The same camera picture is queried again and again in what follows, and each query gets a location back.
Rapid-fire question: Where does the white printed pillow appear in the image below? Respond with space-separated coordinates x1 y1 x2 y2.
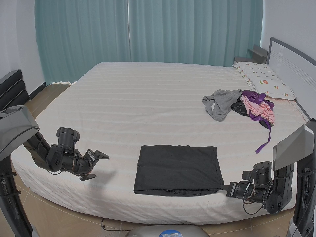
233 61 297 101

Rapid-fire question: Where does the grey garment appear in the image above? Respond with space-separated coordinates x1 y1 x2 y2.
202 89 243 122

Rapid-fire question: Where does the grey bedside table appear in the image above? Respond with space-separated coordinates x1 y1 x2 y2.
234 44 268 65

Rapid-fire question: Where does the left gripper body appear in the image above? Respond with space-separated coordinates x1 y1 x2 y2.
80 149 99 177

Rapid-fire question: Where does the black cable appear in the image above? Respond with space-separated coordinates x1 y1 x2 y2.
0 126 40 159
100 217 114 232
242 198 266 216

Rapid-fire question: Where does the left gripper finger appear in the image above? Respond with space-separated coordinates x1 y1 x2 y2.
95 150 110 160
79 173 97 182

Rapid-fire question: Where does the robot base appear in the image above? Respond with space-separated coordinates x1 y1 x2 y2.
128 225 208 237

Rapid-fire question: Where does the black chest of drawers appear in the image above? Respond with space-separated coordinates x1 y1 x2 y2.
0 69 29 113

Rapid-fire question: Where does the pile of clothes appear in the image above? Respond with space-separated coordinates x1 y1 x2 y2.
231 90 276 155

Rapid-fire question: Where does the bed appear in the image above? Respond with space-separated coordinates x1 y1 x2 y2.
11 37 316 225

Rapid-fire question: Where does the black T-shirt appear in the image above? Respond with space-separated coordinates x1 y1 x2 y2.
133 145 225 197

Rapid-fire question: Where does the blue-green curtain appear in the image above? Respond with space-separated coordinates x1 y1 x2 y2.
35 0 131 85
128 0 264 66

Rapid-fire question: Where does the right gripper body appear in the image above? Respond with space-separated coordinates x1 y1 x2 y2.
227 181 247 199

